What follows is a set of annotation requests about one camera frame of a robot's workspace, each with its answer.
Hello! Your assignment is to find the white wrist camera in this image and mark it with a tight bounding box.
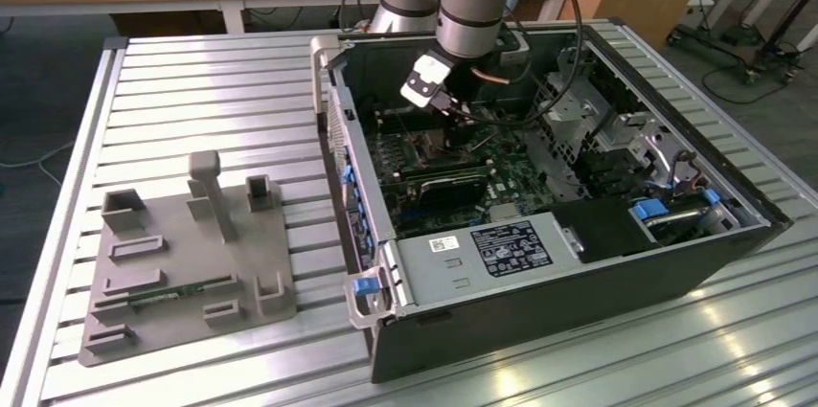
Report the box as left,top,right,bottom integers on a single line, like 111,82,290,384
399,54,454,108

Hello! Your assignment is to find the black graphics card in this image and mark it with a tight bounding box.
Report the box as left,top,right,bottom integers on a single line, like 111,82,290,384
409,171,493,213

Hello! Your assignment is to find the black open PC case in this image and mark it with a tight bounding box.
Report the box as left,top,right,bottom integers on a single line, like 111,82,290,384
308,18,796,385

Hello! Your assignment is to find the wheeled equipment stand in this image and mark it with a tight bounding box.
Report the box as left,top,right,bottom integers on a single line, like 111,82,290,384
663,0,818,90

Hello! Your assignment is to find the blue case latch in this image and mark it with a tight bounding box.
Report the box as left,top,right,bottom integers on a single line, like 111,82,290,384
350,275,379,302

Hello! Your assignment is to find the grey parts rack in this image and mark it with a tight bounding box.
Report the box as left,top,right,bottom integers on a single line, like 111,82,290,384
76,149,300,369

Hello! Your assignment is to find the blue disk carrier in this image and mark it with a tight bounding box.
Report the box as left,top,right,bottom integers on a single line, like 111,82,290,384
627,199,667,225

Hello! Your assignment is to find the green RAM stick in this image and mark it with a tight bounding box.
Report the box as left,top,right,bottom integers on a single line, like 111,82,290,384
130,282,207,306
401,163,485,181

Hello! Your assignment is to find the CPU socket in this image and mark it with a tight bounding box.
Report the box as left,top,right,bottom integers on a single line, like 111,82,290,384
407,130,474,167

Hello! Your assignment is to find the black plastic shroud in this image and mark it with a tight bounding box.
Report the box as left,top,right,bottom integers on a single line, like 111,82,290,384
553,199,663,265

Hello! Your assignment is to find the grey power supply unit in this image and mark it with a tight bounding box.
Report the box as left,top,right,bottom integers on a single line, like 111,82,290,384
387,213,587,308

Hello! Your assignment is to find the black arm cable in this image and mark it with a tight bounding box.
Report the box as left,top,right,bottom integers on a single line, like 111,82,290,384
446,0,586,129

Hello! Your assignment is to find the green motherboard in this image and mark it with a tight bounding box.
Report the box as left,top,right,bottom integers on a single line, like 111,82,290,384
367,107,581,241

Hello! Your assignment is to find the metal drive cage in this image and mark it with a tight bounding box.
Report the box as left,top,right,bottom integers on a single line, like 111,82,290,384
533,45,651,200

